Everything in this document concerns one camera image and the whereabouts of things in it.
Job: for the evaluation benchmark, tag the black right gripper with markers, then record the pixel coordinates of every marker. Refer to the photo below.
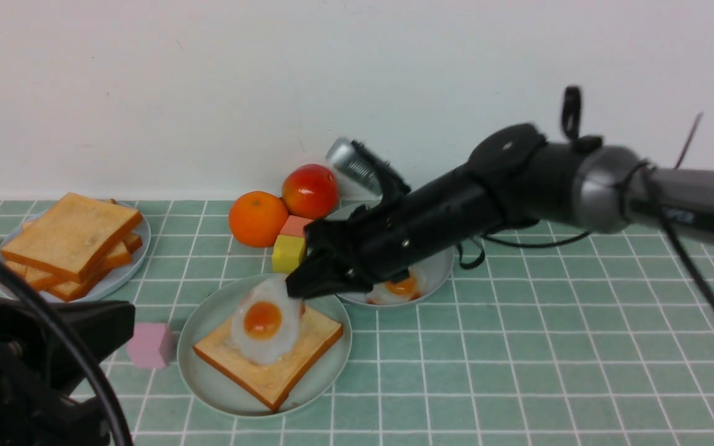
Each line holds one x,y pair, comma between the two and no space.
380,244

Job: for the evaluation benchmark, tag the fried egg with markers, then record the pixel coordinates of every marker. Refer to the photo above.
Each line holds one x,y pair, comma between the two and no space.
267,323
398,293

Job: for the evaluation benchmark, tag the toast slice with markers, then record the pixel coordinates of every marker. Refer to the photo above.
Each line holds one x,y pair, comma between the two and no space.
271,385
71,291
73,237
41,280

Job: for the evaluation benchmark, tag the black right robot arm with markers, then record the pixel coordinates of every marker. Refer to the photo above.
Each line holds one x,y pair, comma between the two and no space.
513,179

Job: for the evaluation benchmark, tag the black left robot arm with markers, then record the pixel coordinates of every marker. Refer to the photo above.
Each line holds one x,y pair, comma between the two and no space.
53,390

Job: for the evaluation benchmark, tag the yellow block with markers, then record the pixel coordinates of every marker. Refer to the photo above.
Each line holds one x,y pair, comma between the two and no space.
288,253

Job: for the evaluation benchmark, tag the salmon pink block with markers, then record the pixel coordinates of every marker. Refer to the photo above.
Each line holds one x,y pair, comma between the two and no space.
295,226

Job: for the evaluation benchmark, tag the red tomato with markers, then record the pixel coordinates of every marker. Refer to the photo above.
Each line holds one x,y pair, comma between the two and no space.
311,192

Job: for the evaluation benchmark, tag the orange fruit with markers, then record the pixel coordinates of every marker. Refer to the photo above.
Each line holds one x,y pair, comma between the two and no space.
256,219

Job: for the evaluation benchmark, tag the grey egg plate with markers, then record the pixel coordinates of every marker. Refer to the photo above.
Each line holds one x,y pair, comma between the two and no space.
430,275

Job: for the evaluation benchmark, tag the light green empty plate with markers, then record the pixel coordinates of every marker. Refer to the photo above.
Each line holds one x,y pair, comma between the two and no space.
226,397

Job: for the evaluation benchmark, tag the grey bread plate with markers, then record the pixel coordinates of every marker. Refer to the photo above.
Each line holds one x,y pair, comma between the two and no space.
109,283

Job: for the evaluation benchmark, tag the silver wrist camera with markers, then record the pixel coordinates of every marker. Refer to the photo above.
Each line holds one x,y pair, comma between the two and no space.
352,159

